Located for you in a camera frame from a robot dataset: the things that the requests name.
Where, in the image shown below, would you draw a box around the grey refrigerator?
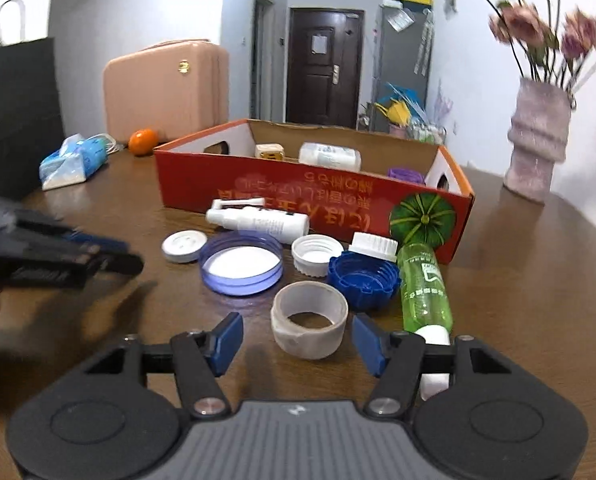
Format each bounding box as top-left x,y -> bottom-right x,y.
373,2 -> 435,133

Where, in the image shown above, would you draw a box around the yellow plastic item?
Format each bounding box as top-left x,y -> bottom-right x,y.
374,101 -> 411,128

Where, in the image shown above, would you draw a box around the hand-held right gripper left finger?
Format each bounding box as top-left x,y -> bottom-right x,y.
80,312 -> 245,420

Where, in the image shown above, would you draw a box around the dark brown entrance door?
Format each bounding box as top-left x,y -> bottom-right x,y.
285,7 -> 366,126

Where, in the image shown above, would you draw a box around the clear purple round lid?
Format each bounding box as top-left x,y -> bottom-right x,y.
198,232 -> 284,297

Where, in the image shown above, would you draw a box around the blue ribbed cap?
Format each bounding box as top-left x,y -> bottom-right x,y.
328,251 -> 402,311

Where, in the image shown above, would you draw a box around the red cardboard box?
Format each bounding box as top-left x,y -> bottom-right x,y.
154,119 -> 475,265

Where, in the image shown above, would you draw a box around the paper note on refrigerator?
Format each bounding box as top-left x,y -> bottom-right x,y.
387,9 -> 416,31

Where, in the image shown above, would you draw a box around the pink suitcase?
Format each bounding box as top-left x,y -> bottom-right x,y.
102,38 -> 230,143

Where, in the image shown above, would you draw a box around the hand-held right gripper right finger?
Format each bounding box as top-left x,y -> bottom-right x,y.
352,313 -> 514,420

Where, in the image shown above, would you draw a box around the dried pink roses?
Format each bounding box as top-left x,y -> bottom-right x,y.
420,0 -> 596,96

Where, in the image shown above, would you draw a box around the white spray bottle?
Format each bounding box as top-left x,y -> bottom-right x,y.
205,198 -> 311,241

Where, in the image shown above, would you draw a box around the pink ceramic vase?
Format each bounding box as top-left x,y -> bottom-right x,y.
503,77 -> 574,204

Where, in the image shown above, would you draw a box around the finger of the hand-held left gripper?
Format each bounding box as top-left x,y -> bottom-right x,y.
85,251 -> 144,277
62,227 -> 130,256

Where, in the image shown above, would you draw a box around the white round cap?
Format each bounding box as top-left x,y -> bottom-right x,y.
161,230 -> 209,263

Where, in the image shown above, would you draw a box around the black paper bag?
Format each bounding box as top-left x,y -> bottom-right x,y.
0,0 -> 66,201

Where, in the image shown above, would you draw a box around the green spray bottle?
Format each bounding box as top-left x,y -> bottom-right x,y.
397,242 -> 454,401

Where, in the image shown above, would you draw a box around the white cotton swab bottle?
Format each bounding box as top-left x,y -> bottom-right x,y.
298,142 -> 363,170

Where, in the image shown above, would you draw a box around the dark side door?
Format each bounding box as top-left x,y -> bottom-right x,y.
252,0 -> 275,121

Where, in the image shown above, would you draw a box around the blue folding hanger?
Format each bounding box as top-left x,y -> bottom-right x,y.
383,82 -> 425,116

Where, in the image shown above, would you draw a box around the white ribbed cap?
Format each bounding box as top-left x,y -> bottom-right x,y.
350,231 -> 399,262
291,235 -> 345,277

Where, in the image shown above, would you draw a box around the clear tape roll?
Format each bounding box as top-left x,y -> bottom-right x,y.
271,281 -> 349,360

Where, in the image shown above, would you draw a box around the blue tissue pack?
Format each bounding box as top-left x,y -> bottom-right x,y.
38,133 -> 109,191

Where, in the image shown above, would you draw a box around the orange fruit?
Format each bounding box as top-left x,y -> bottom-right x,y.
128,128 -> 159,156

